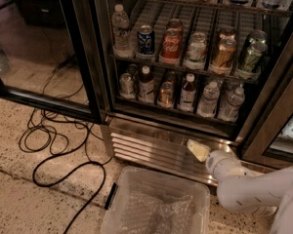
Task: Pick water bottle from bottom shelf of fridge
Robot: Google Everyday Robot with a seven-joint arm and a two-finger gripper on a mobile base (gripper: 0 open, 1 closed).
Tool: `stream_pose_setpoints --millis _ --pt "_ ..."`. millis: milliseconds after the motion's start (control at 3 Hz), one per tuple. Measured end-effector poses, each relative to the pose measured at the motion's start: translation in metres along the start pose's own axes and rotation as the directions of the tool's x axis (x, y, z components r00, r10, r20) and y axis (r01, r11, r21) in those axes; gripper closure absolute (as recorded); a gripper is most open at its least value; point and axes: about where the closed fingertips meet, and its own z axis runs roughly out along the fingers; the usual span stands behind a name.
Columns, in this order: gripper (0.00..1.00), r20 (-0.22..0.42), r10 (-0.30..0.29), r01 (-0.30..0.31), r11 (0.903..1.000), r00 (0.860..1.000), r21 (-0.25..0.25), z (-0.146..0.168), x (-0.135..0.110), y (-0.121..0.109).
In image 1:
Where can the brown tea bottle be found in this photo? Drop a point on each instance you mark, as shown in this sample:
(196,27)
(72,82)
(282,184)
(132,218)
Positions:
(146,85)
(187,94)

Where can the brown can behind gold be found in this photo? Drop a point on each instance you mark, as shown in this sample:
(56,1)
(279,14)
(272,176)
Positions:
(226,33)

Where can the green can rear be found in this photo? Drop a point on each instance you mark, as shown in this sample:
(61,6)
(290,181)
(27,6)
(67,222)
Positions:
(256,36)

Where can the bubble wrap sheet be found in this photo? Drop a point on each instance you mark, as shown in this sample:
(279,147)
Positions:
(154,211)

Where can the clear plastic storage bin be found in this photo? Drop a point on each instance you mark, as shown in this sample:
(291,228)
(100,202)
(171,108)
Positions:
(131,176)

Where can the white green soda can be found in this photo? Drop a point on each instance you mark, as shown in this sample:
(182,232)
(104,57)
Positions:
(196,51)

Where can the gold can bottom shelf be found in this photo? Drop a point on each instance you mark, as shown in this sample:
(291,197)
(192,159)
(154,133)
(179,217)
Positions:
(166,95)

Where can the dark cabinet behind door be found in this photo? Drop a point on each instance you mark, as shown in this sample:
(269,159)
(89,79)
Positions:
(41,12)

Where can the brown tea bottle right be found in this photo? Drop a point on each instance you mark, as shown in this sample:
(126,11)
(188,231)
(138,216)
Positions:
(187,94)

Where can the water bottle middle shelf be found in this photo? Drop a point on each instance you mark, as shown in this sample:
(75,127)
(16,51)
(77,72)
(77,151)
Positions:
(121,32)

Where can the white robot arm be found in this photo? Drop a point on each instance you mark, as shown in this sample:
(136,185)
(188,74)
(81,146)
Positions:
(239,190)

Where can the gold soda can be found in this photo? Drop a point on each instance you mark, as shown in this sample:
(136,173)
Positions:
(222,57)

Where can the red can behind Coke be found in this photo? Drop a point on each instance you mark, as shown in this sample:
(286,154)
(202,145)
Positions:
(175,24)

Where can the silver can bottom shelf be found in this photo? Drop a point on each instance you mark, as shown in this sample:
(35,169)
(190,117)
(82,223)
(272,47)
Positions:
(127,89)

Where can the stainless steel glass-door fridge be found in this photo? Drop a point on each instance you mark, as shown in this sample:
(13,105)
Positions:
(153,136)

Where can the green can front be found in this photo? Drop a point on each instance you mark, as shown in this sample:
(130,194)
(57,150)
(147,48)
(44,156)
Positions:
(250,60)

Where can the water bottle bottom left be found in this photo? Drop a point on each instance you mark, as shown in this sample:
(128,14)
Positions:
(208,101)

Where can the red Coca-Cola can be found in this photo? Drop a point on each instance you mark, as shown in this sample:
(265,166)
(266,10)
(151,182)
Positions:
(171,47)

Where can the water bottle bottom right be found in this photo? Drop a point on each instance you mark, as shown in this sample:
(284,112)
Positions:
(230,105)

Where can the blue Pepsi can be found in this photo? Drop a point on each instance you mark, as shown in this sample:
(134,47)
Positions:
(145,42)

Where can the open glass fridge door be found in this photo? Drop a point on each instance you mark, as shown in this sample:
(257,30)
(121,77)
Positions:
(46,67)

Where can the brown tea bottle left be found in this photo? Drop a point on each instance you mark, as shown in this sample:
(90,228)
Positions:
(146,85)

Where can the water bottle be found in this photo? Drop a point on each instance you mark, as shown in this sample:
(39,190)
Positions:
(208,101)
(230,105)

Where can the dark can behind silver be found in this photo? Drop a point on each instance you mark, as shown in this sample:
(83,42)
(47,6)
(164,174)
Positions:
(133,70)

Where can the dark can behind gold bottom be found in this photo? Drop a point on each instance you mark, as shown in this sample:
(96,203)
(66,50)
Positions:
(172,77)

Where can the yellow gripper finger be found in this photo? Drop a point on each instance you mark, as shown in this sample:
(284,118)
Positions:
(199,150)

